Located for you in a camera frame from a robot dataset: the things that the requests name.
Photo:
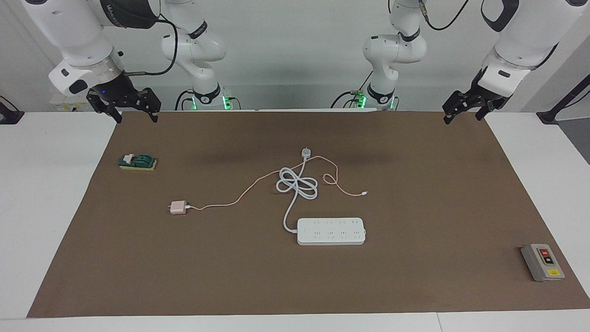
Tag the white power strip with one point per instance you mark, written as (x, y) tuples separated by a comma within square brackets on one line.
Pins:
[(331, 232)]

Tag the brown table mat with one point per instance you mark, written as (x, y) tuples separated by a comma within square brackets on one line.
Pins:
[(184, 276)]

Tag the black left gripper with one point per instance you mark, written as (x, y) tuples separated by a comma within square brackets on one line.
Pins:
[(479, 97)]

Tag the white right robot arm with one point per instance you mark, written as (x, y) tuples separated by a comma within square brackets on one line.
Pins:
[(78, 32)]

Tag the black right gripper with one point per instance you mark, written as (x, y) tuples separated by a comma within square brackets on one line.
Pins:
[(122, 94)]

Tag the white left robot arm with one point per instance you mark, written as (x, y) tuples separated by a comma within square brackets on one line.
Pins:
[(525, 37)]

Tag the green knife switch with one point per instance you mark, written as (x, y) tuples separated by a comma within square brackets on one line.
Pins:
[(138, 162)]

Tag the white wall outlet box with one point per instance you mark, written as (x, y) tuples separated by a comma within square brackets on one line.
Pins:
[(69, 107)]

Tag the grey on-off switch box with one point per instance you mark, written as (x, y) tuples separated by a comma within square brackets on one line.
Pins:
[(543, 263)]

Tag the black clamp stand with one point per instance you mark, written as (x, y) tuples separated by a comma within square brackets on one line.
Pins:
[(560, 106), (8, 115)]

